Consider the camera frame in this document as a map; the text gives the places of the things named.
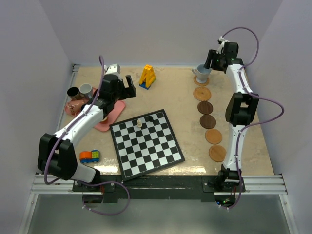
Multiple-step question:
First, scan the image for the light blue cup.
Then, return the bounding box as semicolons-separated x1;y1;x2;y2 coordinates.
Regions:
192;63;212;84

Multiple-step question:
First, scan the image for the grey printed mug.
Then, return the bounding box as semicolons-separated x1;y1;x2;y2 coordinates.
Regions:
79;83;94;99

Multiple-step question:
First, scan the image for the woven rattan coaster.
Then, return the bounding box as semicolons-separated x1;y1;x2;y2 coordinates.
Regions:
193;76;210;86
193;87;212;101

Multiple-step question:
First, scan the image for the dark wooden coaster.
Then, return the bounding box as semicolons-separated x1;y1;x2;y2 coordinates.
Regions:
197;101;214;115
199;114;216;129

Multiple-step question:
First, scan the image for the black white chessboard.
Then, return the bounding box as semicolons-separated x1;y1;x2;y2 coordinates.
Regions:
110;109;185;181

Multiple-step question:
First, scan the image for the light wooden coaster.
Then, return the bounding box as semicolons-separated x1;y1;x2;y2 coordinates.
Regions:
209;145;226;162
205;129;223;144

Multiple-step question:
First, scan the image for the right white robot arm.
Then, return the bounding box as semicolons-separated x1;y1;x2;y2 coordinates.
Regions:
204;39;259;192

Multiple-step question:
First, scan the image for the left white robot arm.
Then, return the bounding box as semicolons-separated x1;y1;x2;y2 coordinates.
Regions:
37;74;136;191

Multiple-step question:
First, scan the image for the dark brown cup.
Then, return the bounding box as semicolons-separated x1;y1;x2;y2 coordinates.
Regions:
67;87;84;101

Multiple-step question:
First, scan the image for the pink patterned cup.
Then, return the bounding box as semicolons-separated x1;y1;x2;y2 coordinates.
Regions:
65;99;87;117

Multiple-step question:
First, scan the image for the pink plastic tray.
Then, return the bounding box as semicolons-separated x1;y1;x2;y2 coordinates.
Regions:
64;87;127;132

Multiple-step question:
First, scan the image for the yellow blue block structure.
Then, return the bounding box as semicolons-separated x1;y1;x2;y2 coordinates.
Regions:
139;64;156;90

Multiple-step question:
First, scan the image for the black chess piece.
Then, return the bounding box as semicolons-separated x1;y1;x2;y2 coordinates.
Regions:
147;116;154;122

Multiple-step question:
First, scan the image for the white chess piece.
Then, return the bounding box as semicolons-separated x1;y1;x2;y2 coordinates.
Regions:
137;119;142;128

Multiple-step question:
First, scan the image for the orange blue toy car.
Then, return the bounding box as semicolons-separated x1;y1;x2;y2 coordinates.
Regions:
79;150;100;163

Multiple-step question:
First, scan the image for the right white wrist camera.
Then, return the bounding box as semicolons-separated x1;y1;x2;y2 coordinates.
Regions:
216;36;229;54

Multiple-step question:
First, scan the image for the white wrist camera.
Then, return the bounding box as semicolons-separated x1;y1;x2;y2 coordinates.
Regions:
216;36;229;54
105;64;122;80

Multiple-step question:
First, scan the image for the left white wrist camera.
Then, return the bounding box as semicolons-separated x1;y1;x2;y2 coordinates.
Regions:
105;64;122;80

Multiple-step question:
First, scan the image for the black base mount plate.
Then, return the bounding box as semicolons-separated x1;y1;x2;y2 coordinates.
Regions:
73;175;246;203

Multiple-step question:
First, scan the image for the aluminium rail frame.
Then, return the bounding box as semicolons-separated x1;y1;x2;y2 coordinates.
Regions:
31;175;288;195

